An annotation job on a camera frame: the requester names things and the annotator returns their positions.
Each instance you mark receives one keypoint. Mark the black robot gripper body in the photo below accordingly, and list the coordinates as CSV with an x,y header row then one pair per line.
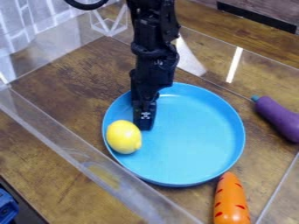
x,y
154,71

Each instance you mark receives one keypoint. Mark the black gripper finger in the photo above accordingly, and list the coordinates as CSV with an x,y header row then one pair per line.
x,y
144,112

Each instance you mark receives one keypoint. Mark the yellow lemon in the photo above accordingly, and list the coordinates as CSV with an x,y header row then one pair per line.
x,y
124,137

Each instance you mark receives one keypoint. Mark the blue round tray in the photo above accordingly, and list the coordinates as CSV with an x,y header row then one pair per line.
x,y
195,142

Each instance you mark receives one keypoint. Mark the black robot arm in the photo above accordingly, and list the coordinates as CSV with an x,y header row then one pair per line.
x,y
156,29

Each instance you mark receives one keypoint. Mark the purple toy eggplant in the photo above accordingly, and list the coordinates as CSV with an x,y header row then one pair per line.
x,y
279,116

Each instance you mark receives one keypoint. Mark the orange toy carrot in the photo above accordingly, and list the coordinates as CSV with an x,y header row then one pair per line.
x,y
230,203

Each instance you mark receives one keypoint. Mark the blue plastic object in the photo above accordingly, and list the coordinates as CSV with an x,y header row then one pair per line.
x,y
8,207

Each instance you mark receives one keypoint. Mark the clear acrylic enclosure wall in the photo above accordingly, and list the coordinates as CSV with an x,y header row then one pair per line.
x,y
64,66

